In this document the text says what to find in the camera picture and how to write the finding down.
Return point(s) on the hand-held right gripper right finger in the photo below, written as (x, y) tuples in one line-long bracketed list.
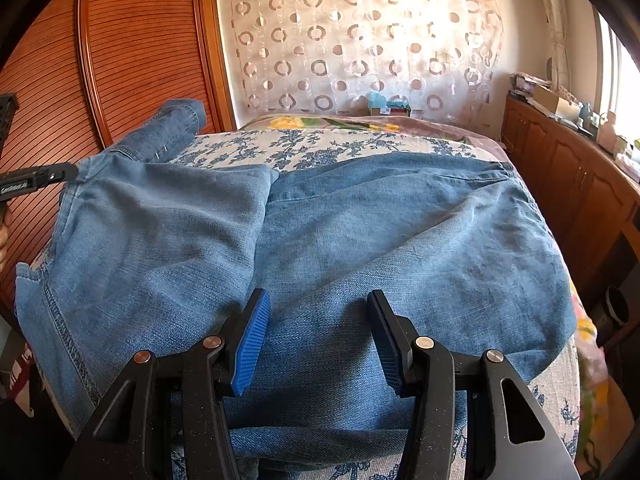
[(387, 350)]

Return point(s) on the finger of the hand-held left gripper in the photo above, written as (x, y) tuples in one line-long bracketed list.
[(45, 176)]

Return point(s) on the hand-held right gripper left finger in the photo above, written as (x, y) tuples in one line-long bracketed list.
[(250, 345)]

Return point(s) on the blue denim pants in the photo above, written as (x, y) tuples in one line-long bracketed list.
[(350, 240)]

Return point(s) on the folded blue jeans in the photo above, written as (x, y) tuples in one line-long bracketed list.
[(160, 127)]

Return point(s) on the wooden slatted wardrobe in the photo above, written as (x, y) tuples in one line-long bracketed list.
[(125, 45)]

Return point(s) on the red bag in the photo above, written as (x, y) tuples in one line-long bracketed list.
[(17, 375)]

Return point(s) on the colourful floral blanket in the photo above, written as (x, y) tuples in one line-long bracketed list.
[(350, 122)]

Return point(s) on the black round bin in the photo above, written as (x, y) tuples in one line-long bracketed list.
[(616, 307)]

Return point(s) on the box with blue tissue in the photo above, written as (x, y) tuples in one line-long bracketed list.
[(389, 106)]

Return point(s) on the long wooden cabinet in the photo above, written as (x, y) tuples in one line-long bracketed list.
[(565, 170)]

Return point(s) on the cardboard box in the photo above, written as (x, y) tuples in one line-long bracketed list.
[(552, 102)]

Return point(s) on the pile of papers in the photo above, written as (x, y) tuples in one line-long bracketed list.
[(525, 82)]

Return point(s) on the blue bottle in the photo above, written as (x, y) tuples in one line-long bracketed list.
[(585, 114)]

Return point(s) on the white bottle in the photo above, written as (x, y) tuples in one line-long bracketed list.
[(607, 132)]

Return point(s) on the circle patterned sheer curtain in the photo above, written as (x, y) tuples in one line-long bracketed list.
[(365, 35)]

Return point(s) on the window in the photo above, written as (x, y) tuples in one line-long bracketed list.
[(612, 70)]

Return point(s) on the pale window curtain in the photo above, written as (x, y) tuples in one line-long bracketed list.
[(550, 25)]

